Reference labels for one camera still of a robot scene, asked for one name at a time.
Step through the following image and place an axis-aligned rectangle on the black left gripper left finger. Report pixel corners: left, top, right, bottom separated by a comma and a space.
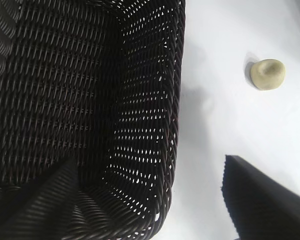
0, 159, 80, 240

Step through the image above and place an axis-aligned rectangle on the pale yellow egg yolk pastry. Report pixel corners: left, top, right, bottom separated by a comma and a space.
249, 58, 286, 91

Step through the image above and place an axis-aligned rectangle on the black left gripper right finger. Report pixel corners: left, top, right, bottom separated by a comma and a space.
224, 154, 300, 240

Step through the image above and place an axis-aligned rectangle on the dark brown woven basket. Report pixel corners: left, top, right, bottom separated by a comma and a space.
0, 0, 187, 240

